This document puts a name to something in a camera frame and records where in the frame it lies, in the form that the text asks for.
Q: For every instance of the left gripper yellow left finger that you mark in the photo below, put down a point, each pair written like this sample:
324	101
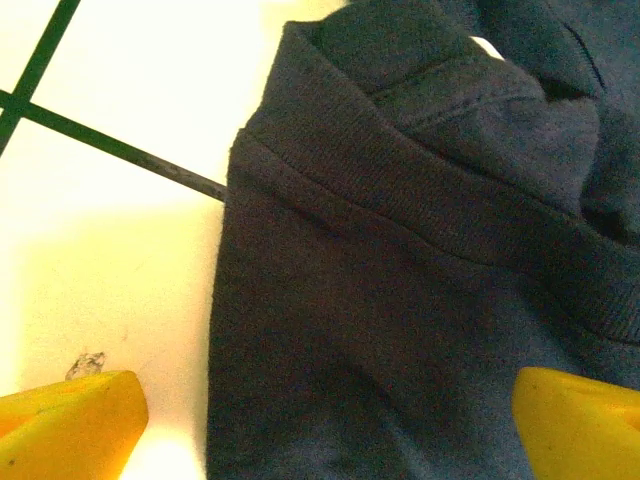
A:
65	425

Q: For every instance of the navy blue t-shirt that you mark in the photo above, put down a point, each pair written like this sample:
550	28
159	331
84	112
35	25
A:
400	250

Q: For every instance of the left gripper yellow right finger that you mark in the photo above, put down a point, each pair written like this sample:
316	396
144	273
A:
585	430

